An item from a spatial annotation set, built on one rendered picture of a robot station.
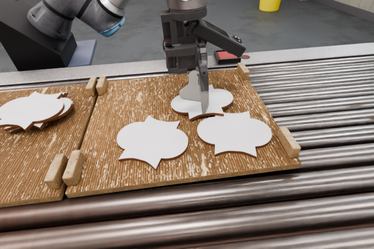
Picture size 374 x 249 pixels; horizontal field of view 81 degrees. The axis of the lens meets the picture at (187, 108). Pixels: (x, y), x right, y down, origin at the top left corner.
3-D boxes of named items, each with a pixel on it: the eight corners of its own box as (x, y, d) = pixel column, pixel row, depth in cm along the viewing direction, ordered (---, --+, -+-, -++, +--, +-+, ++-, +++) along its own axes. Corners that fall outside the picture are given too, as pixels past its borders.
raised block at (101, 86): (102, 83, 62) (99, 75, 60) (108, 83, 62) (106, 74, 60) (98, 95, 57) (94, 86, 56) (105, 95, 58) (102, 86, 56)
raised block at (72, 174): (77, 159, 41) (71, 149, 40) (86, 157, 42) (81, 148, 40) (67, 188, 37) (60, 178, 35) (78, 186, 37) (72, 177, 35)
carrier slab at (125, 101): (104, 86, 64) (102, 81, 63) (240, 72, 66) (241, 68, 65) (68, 198, 37) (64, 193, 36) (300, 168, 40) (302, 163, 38)
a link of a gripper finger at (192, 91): (182, 116, 47) (176, 73, 46) (209, 113, 47) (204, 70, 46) (182, 118, 44) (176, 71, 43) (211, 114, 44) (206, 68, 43)
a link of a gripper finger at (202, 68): (198, 91, 47) (193, 51, 46) (206, 90, 47) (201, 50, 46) (201, 91, 42) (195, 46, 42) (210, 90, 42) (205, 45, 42)
